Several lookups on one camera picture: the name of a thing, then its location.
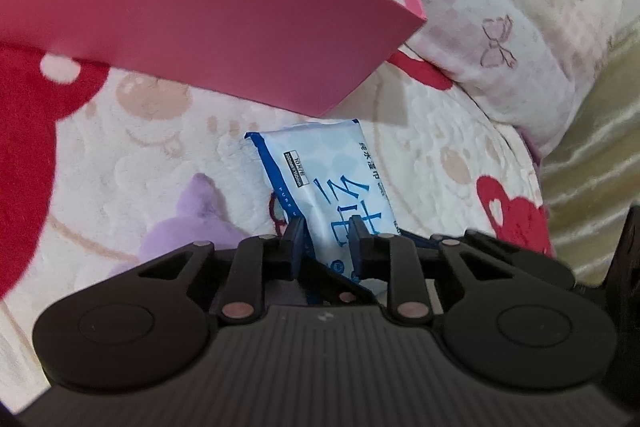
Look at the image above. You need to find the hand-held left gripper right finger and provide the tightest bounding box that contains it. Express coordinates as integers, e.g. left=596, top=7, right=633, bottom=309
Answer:
left=350, top=216, right=521, bottom=324

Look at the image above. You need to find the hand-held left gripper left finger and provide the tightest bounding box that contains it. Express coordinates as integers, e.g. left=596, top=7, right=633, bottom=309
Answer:
left=137, top=217, right=307, bottom=324

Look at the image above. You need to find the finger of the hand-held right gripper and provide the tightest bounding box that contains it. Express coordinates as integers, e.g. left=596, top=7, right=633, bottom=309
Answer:
left=430, top=229, right=576, bottom=293
left=300, top=256, right=383, bottom=307

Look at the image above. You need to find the blue white wet wipes packet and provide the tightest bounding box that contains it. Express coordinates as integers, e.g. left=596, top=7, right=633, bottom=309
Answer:
left=244, top=119, right=401, bottom=305

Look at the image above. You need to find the purple plush toy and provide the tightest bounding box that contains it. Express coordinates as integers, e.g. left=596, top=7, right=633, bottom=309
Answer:
left=112, top=173, right=243, bottom=278

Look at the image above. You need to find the pink cardboard box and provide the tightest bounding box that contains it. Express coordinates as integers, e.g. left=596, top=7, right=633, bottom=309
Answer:
left=0, top=0, right=428, bottom=118

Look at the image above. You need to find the beige striped satin cloth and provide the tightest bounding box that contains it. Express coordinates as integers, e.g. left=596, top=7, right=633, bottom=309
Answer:
left=540, top=22, right=640, bottom=288

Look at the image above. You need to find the printed bear blanket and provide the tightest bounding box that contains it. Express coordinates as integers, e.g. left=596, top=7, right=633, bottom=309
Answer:
left=0, top=42, right=556, bottom=338

